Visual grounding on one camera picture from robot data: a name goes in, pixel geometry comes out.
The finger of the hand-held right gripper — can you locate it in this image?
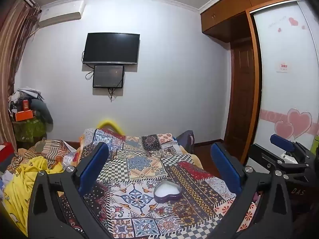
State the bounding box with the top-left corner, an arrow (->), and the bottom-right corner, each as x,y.
270,134 -> 312,155
272,163 -> 309,178

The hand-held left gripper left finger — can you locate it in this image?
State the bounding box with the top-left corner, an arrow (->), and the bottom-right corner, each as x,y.
27,142 -> 110,239

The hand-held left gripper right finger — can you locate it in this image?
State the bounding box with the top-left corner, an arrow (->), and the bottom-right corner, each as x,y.
211,142 -> 293,239

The purple heart-shaped box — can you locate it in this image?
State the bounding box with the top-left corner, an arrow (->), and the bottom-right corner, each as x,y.
153,181 -> 182,203

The dark bead bracelet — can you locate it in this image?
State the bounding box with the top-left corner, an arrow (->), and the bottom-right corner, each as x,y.
174,202 -> 193,217

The white device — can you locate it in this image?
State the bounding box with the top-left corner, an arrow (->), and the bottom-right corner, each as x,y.
280,152 -> 299,165

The striped bedding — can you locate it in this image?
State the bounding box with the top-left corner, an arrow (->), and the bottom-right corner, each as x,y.
17,139 -> 75,170

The dark bag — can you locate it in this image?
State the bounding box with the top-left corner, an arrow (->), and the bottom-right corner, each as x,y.
176,130 -> 195,154

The white sliding door with hearts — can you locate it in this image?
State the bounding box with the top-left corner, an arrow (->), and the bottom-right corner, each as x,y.
253,0 -> 319,150

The patchwork patterned blanket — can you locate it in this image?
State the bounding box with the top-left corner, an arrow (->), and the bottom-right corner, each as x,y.
57,128 -> 262,239

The brown wooden door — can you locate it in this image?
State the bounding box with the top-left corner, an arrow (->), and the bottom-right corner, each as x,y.
224,37 -> 257,155

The yellow printed cloth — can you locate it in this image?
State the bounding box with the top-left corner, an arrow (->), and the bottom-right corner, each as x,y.
0,156 -> 64,237

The green patterned cloth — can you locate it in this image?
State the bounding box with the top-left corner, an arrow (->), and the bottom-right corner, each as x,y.
12,119 -> 46,142

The red and white door sticker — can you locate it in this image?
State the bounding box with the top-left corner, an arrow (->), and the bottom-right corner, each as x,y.
276,61 -> 292,72

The orange box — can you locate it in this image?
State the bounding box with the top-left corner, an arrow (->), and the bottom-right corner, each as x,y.
14,110 -> 34,121

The pile of clothes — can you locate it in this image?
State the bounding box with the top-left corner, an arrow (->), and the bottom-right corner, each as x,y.
7,87 -> 43,112

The brown striped curtain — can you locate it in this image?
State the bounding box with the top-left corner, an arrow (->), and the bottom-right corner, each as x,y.
0,0 -> 41,152

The wooden overhead cabinet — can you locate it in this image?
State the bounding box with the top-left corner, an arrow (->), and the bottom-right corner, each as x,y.
199,0 -> 302,40

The white air conditioner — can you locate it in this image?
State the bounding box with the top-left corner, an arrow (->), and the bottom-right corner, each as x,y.
38,0 -> 86,28

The yellow curved bed frame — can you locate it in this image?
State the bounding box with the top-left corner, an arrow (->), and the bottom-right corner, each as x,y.
96,119 -> 125,135

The black monitor cable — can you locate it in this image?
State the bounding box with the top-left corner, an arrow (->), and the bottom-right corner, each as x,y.
107,76 -> 125,102

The small black wall monitor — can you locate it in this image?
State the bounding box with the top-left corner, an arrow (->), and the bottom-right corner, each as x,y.
93,65 -> 125,89

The black television cable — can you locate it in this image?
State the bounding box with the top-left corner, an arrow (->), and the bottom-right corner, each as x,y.
82,51 -> 95,80

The black wall television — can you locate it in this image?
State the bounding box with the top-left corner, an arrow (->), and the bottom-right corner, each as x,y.
82,32 -> 140,65

